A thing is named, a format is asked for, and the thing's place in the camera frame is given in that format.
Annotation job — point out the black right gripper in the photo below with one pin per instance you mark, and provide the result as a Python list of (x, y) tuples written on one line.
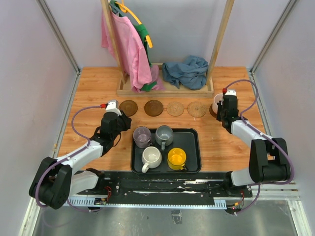
[(219, 107)]

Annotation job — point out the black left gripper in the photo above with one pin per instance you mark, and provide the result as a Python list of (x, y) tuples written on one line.
[(126, 120)]

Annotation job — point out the brown round coaster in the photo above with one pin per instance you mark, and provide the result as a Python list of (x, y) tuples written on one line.
[(212, 111), (153, 108), (129, 107)]

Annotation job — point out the pink ceramic mug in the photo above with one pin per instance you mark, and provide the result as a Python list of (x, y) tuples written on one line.
[(216, 101)]

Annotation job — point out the woven rattan coaster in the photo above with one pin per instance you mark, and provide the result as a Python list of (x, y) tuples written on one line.
[(175, 108), (196, 109)]

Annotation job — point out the yellow mug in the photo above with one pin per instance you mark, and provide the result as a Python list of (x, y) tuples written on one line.
[(176, 159)]

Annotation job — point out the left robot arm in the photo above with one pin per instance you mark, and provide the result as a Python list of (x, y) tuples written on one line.
[(57, 179)]

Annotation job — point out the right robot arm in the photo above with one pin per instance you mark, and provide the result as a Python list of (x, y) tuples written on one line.
[(269, 162)]

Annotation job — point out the purple translucent cup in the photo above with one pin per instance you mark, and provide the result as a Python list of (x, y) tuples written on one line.
[(142, 137)]

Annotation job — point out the black baking tray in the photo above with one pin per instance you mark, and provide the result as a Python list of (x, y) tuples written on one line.
[(184, 138)]

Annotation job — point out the white ceramic mug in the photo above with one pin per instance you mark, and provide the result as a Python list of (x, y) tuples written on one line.
[(151, 158)]

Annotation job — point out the blue crumpled cloth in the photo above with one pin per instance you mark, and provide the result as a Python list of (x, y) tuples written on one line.
[(190, 73)]

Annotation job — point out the grey ceramic mug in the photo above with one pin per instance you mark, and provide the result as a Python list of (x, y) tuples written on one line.
[(164, 136)]

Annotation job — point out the pink shirt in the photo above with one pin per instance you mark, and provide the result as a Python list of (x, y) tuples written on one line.
[(130, 54)]

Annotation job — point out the green garment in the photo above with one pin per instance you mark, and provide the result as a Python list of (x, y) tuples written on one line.
[(145, 44)]

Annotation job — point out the teal clothes hanger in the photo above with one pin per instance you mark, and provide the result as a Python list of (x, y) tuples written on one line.
[(116, 9)]

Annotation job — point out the yellow clothes hanger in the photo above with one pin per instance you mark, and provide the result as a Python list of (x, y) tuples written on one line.
[(126, 9)]

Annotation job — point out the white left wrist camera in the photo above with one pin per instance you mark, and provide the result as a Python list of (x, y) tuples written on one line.
[(113, 106)]

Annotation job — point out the wooden clothes rack frame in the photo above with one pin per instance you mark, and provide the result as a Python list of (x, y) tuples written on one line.
[(207, 91)]

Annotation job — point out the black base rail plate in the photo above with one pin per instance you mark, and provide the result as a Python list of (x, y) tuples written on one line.
[(164, 189)]

